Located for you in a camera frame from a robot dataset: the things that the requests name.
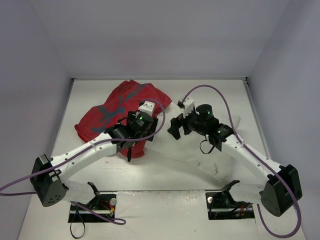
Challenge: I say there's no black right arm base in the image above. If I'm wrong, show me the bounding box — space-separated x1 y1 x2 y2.
205 180 255 221

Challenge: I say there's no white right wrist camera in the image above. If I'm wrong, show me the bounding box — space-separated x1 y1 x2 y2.
177 97 195 119

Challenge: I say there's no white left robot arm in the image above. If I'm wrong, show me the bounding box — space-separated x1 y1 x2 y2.
30 110 158 207

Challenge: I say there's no red printed pillowcase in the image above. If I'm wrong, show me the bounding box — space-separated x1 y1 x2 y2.
74 79 172 142

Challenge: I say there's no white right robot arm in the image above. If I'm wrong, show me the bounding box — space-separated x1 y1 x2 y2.
167 102 303 217

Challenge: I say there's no white pillow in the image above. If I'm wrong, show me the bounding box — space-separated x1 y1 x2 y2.
144 102 234 183

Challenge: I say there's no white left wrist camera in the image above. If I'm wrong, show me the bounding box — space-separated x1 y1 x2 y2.
138 100 156 117

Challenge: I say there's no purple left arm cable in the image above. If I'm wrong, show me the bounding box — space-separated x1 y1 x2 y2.
0 98 166 226

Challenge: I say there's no black cable loop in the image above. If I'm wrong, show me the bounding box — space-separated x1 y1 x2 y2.
68 209 86 239

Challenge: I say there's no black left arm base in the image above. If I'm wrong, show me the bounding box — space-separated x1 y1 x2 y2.
68 182 117 223

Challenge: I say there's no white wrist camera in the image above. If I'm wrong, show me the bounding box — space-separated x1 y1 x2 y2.
177 97 195 119
138 100 156 117

